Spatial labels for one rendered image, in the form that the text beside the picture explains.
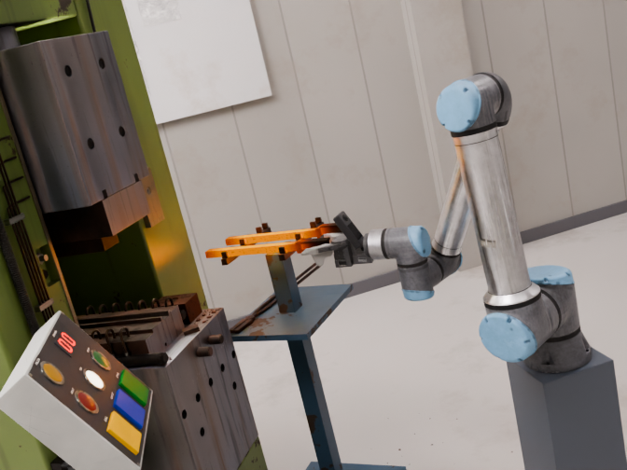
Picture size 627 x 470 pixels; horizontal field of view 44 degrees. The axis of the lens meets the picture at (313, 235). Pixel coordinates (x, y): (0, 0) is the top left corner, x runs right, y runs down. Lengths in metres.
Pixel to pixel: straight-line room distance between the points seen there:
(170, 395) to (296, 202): 2.64
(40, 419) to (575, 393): 1.43
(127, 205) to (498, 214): 0.96
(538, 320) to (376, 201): 2.74
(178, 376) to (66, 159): 0.63
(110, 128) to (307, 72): 2.56
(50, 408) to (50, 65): 0.83
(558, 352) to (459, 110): 0.75
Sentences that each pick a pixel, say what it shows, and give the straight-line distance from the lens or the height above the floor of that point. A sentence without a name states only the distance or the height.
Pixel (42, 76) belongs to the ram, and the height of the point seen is 1.69.
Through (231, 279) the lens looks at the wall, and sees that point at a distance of 4.60.
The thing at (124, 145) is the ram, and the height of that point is 1.47.
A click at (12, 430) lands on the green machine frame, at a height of 0.92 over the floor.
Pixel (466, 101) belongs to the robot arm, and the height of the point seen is 1.41.
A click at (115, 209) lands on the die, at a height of 1.33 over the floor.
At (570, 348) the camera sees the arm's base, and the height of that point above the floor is 0.66.
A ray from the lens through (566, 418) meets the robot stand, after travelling 2.31.
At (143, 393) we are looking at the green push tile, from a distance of 1.74.
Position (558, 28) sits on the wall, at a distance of 5.12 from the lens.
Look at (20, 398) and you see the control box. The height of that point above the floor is 1.16.
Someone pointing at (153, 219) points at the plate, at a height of 1.20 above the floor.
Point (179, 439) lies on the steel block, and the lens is 2.14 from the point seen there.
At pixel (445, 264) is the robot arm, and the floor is 0.90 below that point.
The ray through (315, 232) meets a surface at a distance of 2.45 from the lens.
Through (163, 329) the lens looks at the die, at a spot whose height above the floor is 0.96.
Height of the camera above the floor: 1.68
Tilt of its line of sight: 15 degrees down
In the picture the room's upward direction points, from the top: 13 degrees counter-clockwise
